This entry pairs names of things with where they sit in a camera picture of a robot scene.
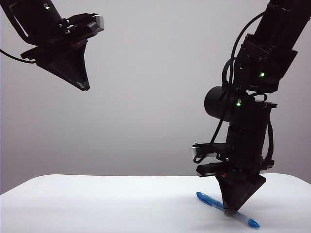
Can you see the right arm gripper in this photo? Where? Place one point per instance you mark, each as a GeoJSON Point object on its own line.
{"type": "Point", "coordinates": [243, 167]}

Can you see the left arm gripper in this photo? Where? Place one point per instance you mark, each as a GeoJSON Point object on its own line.
{"type": "Point", "coordinates": [53, 51]}

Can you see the clear blue pen body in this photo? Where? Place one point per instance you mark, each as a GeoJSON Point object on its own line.
{"type": "Point", "coordinates": [245, 218]}

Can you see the translucent blue pen cap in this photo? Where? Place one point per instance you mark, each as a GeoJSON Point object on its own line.
{"type": "Point", "coordinates": [202, 196]}

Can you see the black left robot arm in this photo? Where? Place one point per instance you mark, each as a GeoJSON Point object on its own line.
{"type": "Point", "coordinates": [24, 19]}

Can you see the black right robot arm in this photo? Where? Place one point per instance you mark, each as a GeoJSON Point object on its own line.
{"type": "Point", "coordinates": [267, 48]}

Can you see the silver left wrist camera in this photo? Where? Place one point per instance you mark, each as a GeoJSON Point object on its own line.
{"type": "Point", "coordinates": [97, 23]}

